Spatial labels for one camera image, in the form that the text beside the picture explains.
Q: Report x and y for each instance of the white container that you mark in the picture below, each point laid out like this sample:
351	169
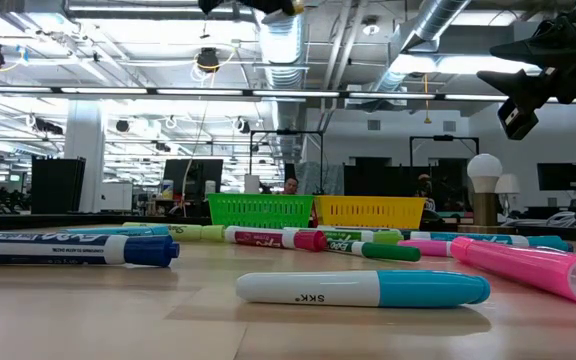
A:
210	187
167	189

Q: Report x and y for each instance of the white lampshade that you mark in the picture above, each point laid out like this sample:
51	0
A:
508	184

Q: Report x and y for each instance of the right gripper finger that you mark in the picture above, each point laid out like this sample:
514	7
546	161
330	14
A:
548	47
523	90

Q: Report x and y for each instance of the LED light bar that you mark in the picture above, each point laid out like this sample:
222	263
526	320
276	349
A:
293	93

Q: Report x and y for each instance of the yellow plastic basket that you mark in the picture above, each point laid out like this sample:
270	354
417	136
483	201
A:
368	212

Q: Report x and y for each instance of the green plastic basket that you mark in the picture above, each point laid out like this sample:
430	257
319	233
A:
260	210

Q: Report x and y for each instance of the black monitor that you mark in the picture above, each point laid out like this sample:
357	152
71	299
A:
203	172
558	176

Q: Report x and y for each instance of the silver air duct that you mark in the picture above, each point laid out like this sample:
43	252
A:
280	50
435	17

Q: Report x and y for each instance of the pink highlighter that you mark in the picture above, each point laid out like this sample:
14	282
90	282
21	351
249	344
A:
528	270

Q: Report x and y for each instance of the brass lamp with white bulb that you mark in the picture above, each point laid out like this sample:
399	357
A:
484	172

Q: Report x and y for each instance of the black station frame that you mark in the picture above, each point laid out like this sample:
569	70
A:
443	137

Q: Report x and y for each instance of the dark blue Expo marker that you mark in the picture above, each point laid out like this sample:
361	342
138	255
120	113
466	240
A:
68	248

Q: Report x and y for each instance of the magenta Expo marker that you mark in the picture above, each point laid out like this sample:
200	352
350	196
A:
268	238

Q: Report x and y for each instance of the black partition panel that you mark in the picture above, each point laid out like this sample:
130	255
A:
58	185
383	180

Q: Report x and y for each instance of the teal Expo marker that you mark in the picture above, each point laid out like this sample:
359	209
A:
493	239

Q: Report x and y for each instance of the small pink cap marker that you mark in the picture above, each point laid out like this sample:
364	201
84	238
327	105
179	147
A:
425	247

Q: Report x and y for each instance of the light green highlighter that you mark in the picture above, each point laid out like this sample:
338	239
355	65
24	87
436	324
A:
188	232

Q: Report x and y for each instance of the small blue cap marker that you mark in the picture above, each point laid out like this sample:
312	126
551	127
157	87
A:
418	289

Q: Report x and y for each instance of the blue highlighter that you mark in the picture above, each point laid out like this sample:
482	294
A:
118	231

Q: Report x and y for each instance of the person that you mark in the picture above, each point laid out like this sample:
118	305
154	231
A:
424	187
290	185

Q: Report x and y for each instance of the thin green marker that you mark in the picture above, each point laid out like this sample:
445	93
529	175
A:
388	251

